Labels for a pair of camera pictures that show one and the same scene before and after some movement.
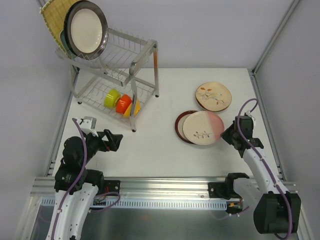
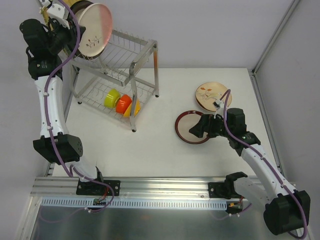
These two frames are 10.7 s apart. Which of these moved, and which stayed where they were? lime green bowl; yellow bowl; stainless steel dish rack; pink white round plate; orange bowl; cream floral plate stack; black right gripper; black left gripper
Moved: black right gripper; black left gripper; pink white round plate
Stayed: stainless steel dish rack; orange bowl; cream floral plate stack; lime green bowl; yellow bowl
